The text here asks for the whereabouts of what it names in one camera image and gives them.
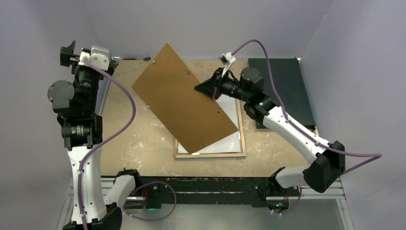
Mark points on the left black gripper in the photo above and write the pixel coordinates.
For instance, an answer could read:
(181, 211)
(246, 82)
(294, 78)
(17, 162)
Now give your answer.
(69, 59)

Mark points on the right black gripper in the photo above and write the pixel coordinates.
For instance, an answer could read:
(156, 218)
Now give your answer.
(213, 87)

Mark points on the brown cardboard backing board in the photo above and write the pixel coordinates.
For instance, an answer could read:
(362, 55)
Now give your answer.
(167, 87)

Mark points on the blue wooden picture frame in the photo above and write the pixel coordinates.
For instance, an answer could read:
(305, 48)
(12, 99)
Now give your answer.
(222, 155)

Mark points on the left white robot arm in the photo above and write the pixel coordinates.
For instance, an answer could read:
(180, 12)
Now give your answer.
(91, 210)

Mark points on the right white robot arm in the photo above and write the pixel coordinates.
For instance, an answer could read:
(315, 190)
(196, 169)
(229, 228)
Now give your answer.
(324, 164)

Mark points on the dark blue foam pad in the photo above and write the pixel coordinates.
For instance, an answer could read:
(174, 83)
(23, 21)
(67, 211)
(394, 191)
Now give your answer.
(289, 83)

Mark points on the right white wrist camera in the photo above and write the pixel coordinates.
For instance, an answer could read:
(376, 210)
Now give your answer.
(227, 59)

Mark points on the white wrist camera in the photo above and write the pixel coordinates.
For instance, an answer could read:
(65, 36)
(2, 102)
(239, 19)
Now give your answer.
(97, 55)
(227, 59)

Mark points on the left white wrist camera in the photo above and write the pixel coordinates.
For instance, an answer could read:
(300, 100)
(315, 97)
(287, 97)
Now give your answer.
(97, 55)

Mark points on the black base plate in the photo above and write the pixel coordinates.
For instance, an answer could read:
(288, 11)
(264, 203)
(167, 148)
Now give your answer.
(253, 191)

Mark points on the aluminium rail frame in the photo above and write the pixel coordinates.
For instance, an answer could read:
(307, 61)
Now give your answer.
(94, 211)

